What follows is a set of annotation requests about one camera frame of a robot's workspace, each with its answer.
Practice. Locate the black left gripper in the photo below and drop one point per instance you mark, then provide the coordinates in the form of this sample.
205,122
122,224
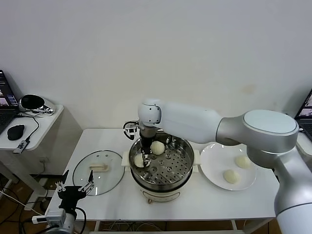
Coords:
70,195

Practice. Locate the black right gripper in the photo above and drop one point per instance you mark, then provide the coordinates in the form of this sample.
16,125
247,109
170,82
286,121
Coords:
147,145

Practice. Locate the white steamed baozi bun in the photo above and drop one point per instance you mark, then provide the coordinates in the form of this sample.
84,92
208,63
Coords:
159,148
243,162
231,176
138,161

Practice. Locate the round glass pot lid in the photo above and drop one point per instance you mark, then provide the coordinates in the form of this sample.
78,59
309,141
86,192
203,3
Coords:
107,175

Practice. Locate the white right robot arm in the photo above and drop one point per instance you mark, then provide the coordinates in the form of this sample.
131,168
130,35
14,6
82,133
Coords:
195,124

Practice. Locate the stainless steel steamer basket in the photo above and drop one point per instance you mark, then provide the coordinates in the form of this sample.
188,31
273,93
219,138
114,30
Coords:
175,165

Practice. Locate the cream electric cooker base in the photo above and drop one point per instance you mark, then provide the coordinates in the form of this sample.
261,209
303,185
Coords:
158,195

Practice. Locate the white side desk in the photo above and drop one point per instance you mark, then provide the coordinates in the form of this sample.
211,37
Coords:
36,143

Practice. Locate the grey usb hub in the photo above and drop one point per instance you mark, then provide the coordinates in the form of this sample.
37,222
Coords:
21,147

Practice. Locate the white round plate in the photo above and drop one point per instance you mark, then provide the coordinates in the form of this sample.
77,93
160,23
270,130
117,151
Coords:
214,175

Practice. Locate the black computer mouse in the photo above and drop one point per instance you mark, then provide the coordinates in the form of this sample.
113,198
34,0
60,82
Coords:
15,132

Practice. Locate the black laptop computer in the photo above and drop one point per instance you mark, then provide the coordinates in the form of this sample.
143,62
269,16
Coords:
306,109
5,97

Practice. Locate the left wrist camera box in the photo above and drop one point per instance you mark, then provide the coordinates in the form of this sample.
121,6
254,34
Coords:
56,217

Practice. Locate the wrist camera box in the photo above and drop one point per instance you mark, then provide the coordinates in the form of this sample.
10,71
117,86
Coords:
56,217
130,129

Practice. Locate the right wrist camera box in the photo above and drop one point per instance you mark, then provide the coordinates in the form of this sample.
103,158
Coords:
130,129

